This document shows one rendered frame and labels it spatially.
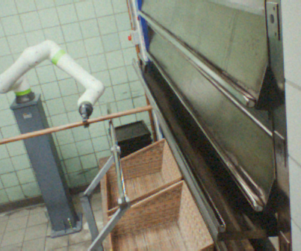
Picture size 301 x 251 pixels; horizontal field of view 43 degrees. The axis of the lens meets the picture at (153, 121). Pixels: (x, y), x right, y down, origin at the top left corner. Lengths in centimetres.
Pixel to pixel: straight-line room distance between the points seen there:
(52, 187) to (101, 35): 134
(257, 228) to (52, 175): 245
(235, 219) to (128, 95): 270
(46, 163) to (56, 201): 35
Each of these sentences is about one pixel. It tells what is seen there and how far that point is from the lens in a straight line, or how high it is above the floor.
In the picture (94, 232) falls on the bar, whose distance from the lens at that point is 223.
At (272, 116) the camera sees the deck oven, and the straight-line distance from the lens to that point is 83.
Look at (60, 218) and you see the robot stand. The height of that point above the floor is 15.
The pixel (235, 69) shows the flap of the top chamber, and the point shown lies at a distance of 93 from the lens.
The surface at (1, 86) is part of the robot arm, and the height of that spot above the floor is 139.
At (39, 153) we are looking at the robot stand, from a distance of 317.
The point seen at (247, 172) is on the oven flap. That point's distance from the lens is 103.
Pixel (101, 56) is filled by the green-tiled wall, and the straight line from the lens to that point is 347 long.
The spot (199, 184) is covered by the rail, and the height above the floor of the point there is 144.
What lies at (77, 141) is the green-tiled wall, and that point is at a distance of 373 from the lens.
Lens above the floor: 203
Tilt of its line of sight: 23 degrees down
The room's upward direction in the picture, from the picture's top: 11 degrees counter-clockwise
